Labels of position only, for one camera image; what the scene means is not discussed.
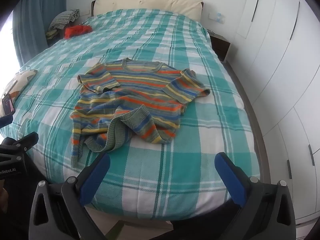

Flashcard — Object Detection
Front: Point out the pile of grey checked clothes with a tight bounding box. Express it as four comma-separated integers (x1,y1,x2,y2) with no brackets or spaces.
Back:
46,9,80,40

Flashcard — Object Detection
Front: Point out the cream padded headboard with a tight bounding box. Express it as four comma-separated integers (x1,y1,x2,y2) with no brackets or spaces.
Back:
91,0,204,22

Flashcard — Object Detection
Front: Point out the white wall socket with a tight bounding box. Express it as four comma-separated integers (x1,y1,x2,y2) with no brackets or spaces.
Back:
208,12,226,23

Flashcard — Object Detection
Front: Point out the striped knit sweater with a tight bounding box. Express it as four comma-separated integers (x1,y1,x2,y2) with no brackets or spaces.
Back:
69,57,211,168

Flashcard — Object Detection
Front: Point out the black smartphone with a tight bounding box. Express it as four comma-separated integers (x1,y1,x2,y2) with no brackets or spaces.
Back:
2,94,15,113

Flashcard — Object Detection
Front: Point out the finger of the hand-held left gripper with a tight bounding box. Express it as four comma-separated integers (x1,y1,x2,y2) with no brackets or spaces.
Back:
6,132,39,153
0,116,14,129

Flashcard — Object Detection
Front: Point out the white wardrobe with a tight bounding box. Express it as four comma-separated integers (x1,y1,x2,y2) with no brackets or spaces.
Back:
234,0,320,230

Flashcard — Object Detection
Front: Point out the patterned beige cushion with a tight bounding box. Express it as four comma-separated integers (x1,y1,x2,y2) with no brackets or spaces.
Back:
2,69,38,102

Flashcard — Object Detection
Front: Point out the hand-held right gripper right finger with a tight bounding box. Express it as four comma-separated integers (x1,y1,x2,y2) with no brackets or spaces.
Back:
214,152,297,240

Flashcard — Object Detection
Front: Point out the red cloth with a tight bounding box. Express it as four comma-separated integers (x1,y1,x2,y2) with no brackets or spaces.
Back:
64,24,93,40

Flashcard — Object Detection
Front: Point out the teal curtain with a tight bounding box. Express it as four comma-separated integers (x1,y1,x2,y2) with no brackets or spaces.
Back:
11,0,68,69

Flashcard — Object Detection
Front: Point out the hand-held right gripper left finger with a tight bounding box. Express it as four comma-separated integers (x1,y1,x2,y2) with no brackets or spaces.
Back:
29,152,112,240

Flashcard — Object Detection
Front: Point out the bright window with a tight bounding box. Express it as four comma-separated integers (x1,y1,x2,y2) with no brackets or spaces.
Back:
0,12,20,70

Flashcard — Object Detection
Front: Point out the dark wooden nightstand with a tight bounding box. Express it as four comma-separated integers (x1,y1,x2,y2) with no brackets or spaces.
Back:
209,33,231,62

